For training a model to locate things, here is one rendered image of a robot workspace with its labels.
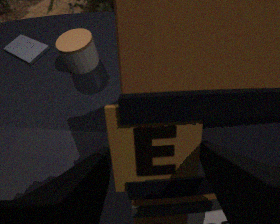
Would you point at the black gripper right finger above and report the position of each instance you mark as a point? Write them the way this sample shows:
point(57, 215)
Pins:
point(248, 191)

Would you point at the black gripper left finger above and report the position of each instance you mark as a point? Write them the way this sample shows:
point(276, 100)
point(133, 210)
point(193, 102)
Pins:
point(75, 197)

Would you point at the white paper ticket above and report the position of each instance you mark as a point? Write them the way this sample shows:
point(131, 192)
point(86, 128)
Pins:
point(214, 217)

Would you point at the orange tile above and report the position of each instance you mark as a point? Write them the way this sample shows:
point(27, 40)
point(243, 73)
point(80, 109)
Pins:
point(150, 151)

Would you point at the brown wooden board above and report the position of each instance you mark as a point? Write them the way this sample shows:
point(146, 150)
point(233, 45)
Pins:
point(216, 61)

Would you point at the grey rectangular tile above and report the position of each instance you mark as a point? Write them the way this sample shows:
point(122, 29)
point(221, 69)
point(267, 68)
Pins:
point(26, 48)

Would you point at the grey cylinder with tan lid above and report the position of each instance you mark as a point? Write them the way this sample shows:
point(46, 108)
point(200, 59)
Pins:
point(77, 50)

